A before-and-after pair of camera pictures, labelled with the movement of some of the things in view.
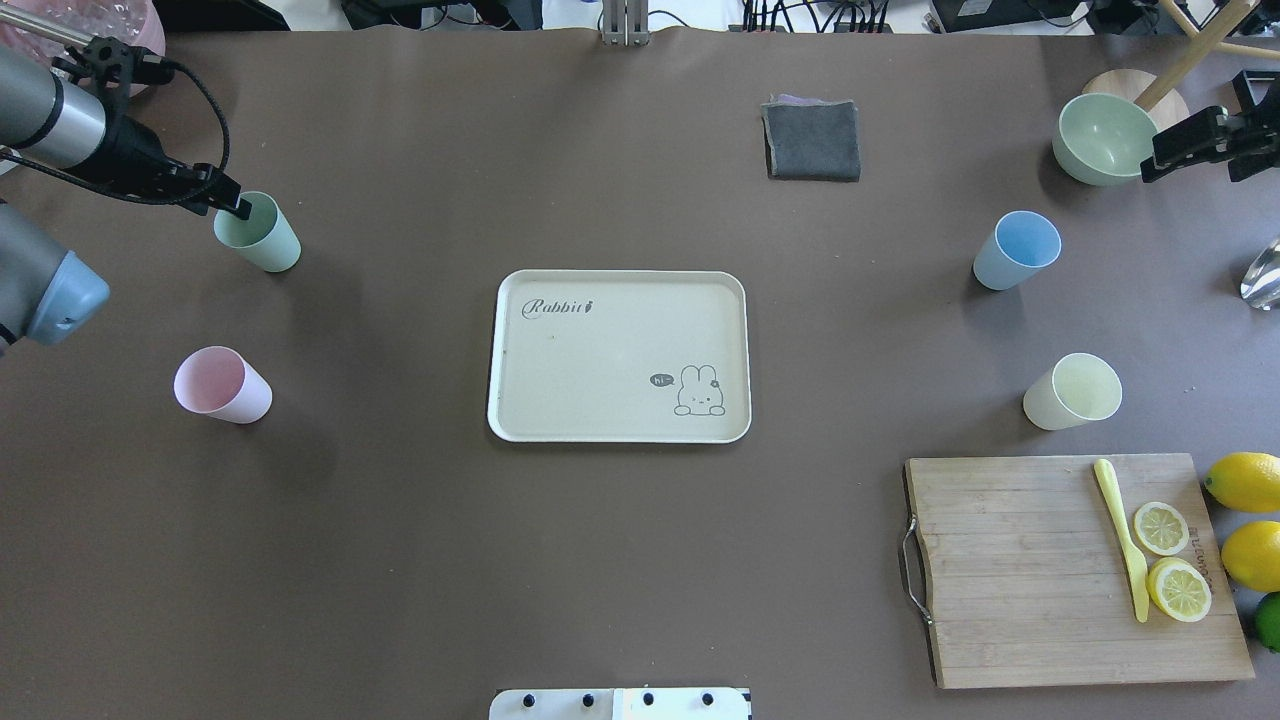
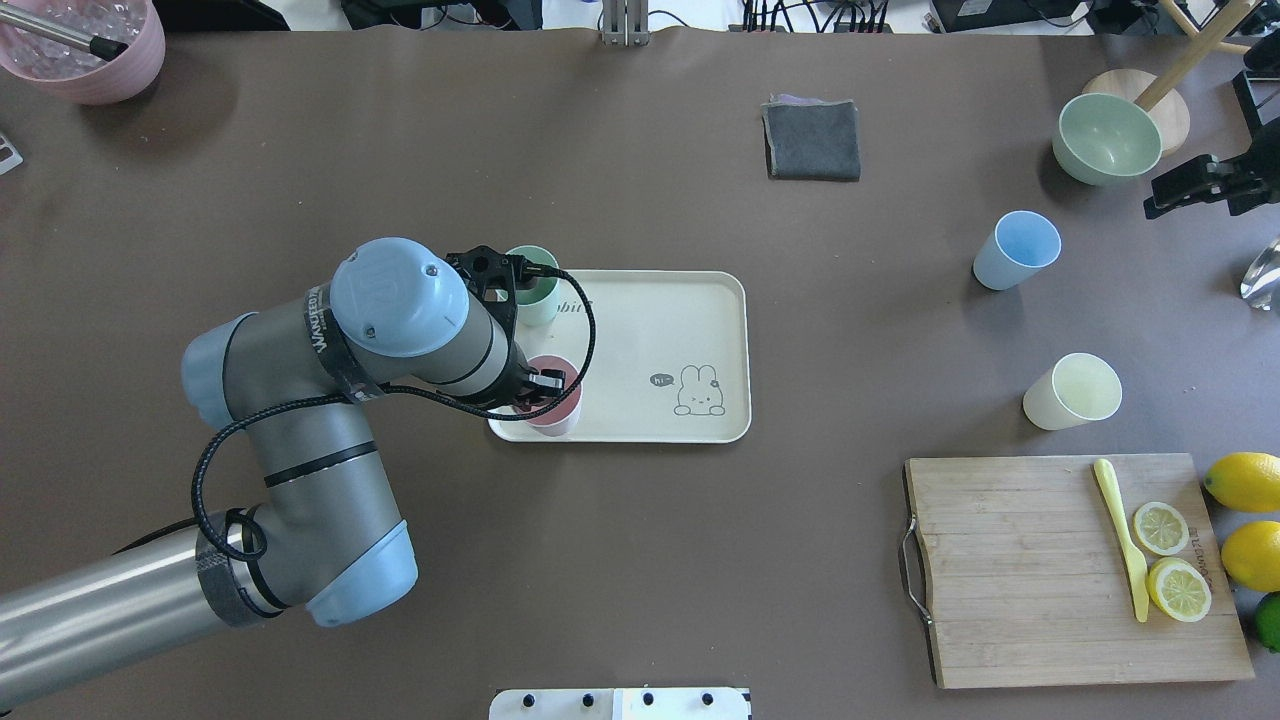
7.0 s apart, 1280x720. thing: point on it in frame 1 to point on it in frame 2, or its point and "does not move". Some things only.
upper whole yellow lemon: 1251,552 does not move
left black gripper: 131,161 to 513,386
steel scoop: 1261,284 does not move
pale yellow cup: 1074,390 does not move
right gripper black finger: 1150,173 to 1153,211
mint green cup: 267,238 to 538,297
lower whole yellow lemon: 1245,481 does not move
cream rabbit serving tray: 620,356 does not move
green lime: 1267,619 does not move
